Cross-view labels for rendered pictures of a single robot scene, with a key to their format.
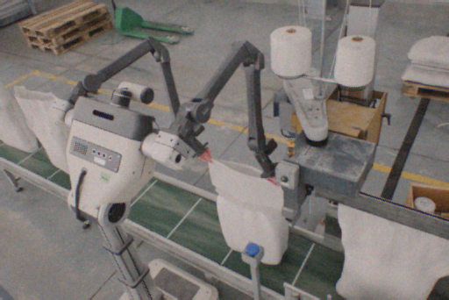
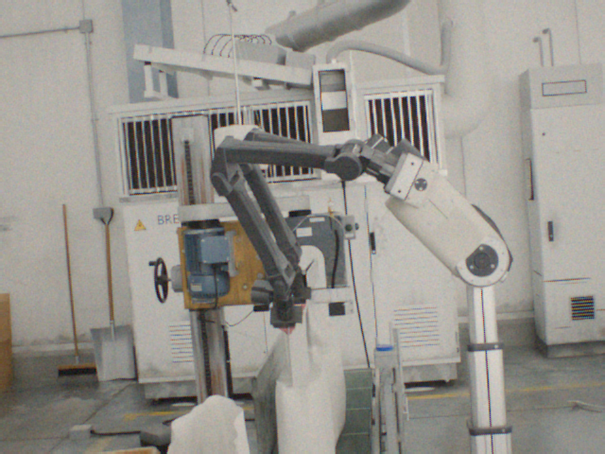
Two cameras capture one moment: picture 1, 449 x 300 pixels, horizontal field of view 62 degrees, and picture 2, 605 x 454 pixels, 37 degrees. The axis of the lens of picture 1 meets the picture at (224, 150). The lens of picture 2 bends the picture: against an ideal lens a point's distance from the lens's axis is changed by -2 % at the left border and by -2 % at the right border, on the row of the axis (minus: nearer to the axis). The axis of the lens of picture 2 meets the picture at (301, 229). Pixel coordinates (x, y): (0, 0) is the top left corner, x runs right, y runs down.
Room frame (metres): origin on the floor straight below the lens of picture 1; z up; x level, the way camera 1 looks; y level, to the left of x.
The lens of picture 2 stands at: (3.01, 2.55, 1.47)
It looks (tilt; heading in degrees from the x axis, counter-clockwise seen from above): 3 degrees down; 237
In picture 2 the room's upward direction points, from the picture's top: 5 degrees counter-clockwise
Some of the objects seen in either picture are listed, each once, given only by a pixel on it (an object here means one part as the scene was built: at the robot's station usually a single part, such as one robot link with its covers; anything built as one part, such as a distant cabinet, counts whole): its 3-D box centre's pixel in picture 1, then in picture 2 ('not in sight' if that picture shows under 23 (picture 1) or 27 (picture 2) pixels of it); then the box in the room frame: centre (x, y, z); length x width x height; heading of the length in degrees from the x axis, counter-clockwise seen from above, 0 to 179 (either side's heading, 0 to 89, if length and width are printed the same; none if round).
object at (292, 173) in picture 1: (287, 175); (349, 227); (1.02, -0.22, 1.29); 0.08 x 0.05 x 0.09; 52
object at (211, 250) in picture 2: (280, 106); (213, 253); (1.55, -0.31, 1.25); 0.10 x 0.08 x 0.12; 167
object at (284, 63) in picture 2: not in sight; (255, 46); (-0.08, -2.65, 2.38); 1.53 x 0.53 x 0.61; 142
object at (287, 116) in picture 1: (308, 120); (232, 252); (1.42, -0.41, 1.23); 0.28 x 0.07 x 0.16; 52
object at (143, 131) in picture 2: not in sight; (293, 239); (-0.53, -3.11, 1.05); 2.28 x 1.16 x 2.09; 142
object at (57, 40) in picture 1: (68, 25); not in sight; (6.56, 2.34, 0.22); 1.21 x 0.84 x 0.14; 142
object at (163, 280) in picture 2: not in sight; (160, 280); (1.58, -0.73, 1.13); 0.18 x 0.11 x 0.18; 52
